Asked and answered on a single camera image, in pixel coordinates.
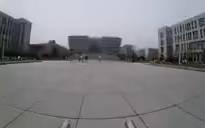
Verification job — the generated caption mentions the group of people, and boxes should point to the group of people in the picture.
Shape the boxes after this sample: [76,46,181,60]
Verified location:
[77,54,90,64]

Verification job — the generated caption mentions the dark grey tall building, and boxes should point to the dark grey tall building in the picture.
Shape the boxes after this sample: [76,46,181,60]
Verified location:
[0,5,33,58]

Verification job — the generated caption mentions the distant buildings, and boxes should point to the distant buildings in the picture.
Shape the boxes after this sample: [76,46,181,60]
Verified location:
[119,43,160,62]

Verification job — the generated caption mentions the white building with window grid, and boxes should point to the white building with window grid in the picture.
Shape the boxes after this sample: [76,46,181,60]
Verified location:
[157,8,205,65]

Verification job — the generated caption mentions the robot's own part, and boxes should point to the robot's own part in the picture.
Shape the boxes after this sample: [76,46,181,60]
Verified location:
[124,119,137,128]
[59,119,72,128]

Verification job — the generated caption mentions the wide grey block building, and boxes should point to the wide grey block building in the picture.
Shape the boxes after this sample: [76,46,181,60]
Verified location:
[67,34,123,56]

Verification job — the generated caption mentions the grey paved plaza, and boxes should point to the grey paved plaza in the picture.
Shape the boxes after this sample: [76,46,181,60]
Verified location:
[0,59,205,128]

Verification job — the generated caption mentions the low dark building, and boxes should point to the low dark building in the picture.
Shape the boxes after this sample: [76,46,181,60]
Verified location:
[28,39,71,61]

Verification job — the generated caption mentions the wide grey stairs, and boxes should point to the wide grey stairs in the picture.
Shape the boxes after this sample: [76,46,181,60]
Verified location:
[68,53,122,61]

